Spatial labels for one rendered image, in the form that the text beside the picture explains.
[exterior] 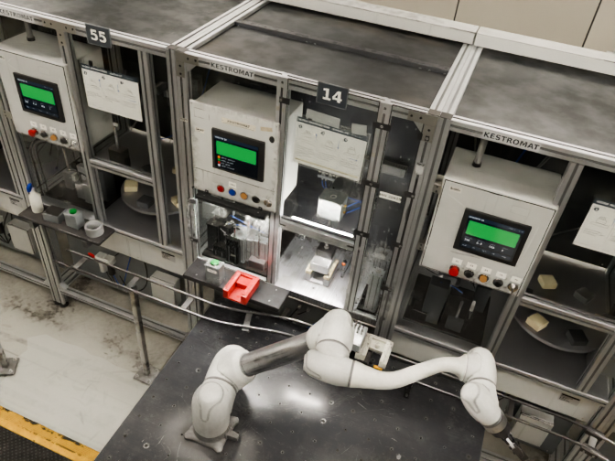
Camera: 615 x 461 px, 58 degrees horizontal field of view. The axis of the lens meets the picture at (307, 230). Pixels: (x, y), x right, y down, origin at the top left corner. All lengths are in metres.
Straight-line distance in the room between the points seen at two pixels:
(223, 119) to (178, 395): 1.27
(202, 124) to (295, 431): 1.41
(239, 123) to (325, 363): 1.04
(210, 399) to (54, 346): 1.76
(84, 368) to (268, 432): 1.54
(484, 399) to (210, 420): 1.08
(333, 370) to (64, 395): 2.04
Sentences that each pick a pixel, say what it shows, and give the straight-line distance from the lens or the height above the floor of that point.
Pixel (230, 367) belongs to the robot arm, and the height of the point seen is 0.94.
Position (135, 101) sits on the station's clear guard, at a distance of 2.68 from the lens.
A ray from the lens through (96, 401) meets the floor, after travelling 3.63.
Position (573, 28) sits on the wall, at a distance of 5.68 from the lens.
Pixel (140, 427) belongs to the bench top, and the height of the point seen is 0.68.
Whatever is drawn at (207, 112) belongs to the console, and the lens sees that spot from 2.45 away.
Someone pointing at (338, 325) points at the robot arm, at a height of 1.32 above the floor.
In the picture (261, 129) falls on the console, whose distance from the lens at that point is 2.35.
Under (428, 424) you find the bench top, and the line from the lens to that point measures 2.76.
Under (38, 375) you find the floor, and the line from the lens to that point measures 3.84.
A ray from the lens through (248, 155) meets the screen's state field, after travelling 2.41.
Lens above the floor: 2.94
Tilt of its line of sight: 39 degrees down
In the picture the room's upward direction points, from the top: 6 degrees clockwise
